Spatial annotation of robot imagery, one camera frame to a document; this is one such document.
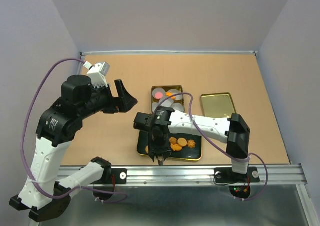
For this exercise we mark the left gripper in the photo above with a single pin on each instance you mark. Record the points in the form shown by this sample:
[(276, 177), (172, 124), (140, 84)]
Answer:
[(121, 103)]

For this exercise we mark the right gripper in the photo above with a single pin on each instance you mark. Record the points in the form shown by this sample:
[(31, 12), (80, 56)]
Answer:
[(153, 148)]

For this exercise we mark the pink round cookie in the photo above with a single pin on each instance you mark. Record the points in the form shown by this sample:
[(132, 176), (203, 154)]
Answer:
[(159, 95)]

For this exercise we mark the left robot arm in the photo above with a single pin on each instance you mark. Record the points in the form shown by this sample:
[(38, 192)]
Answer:
[(44, 195)]

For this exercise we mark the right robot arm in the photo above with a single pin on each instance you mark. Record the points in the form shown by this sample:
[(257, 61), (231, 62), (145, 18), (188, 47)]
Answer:
[(165, 121)]

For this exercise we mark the brown swirl cookie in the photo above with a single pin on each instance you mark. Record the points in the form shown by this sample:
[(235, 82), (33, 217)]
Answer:
[(173, 140)]

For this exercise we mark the round sandwich biscuit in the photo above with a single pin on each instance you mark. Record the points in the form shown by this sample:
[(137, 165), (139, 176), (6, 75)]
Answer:
[(182, 142)]

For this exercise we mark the white paper cup bottom-left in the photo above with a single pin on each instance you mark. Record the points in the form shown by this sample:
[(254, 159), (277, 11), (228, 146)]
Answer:
[(155, 105)]

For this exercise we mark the white paper cup top-left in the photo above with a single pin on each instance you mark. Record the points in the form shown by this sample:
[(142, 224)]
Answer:
[(158, 90)]

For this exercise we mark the flower swirl cookie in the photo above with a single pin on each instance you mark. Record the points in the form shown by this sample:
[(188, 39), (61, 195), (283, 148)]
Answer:
[(191, 143)]

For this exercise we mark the black serving tray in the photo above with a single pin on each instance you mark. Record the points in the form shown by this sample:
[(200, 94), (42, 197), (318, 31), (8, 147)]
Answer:
[(193, 154)]

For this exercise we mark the white paper cup centre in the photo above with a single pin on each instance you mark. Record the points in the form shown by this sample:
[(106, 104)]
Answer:
[(166, 101)]

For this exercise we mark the white paper cup top-right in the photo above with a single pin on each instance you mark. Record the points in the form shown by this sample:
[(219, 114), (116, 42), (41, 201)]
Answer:
[(176, 94)]

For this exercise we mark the square cookie tin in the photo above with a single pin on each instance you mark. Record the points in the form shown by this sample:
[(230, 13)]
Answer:
[(166, 88)]

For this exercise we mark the white paper cup bottom-right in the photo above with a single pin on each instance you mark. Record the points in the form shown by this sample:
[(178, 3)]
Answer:
[(178, 106)]

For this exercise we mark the gold tin lid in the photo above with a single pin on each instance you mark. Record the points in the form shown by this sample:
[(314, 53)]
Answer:
[(217, 105)]

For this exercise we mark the aluminium front rail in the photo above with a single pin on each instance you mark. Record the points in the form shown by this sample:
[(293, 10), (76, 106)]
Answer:
[(203, 175)]

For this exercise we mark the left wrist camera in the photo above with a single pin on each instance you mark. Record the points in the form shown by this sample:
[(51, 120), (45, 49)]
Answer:
[(97, 72)]

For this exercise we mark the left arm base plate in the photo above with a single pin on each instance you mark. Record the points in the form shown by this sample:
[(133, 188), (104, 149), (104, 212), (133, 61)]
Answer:
[(117, 176)]

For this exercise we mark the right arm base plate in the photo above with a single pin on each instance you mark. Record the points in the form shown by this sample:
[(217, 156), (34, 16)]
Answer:
[(225, 175)]

